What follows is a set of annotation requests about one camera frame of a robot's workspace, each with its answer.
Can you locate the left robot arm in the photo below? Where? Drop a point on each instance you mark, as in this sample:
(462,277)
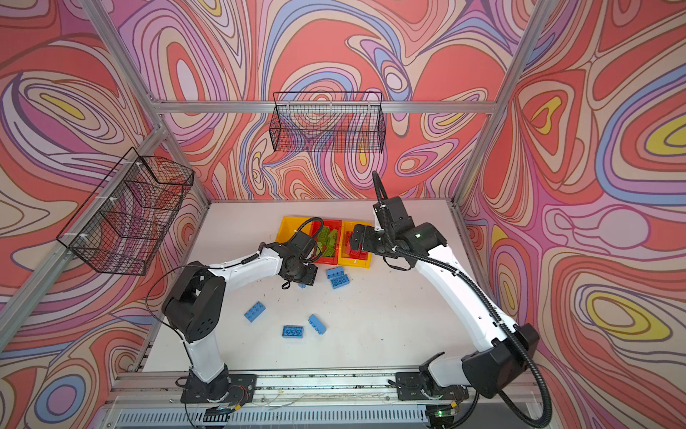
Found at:
(194,305)

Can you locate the green lego square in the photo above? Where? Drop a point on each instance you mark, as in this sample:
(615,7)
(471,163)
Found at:
(333,237)

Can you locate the blue lego studs up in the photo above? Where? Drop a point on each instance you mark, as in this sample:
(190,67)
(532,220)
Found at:
(334,272)

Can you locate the green lego tall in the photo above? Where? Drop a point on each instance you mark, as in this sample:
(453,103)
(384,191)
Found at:
(323,234)

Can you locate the red lego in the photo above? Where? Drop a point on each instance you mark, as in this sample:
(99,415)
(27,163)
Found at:
(350,253)

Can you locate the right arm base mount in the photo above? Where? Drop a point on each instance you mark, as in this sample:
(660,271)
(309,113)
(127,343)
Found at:
(414,386)

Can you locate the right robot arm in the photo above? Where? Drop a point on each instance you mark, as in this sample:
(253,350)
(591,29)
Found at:
(502,348)

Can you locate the back wire basket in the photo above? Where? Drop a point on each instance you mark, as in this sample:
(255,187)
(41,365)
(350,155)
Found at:
(328,122)

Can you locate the left wire basket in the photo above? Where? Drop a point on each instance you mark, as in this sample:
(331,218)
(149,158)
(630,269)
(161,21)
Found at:
(142,197)

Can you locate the blue lego underside up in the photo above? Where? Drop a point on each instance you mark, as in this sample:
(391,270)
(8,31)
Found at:
(339,281)

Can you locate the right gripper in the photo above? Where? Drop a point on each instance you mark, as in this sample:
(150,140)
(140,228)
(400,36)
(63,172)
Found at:
(367,240)

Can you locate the left yellow bin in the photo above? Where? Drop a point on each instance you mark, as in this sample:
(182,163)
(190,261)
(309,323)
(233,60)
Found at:
(288,227)

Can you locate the right yellow bin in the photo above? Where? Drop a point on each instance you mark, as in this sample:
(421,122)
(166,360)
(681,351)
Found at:
(345,235)

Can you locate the wire basket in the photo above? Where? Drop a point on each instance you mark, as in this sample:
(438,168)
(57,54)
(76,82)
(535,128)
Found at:
(142,197)
(328,122)

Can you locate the blue lego bottom underside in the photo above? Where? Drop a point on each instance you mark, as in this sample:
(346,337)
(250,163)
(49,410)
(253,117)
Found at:
(293,331)

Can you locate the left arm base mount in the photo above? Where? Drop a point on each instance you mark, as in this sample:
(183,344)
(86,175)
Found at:
(216,402)

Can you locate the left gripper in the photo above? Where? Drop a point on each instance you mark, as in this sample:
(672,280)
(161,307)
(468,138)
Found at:
(311,276)

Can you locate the yellow bin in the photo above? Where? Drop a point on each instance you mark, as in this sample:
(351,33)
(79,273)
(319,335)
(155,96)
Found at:
(288,227)
(345,235)

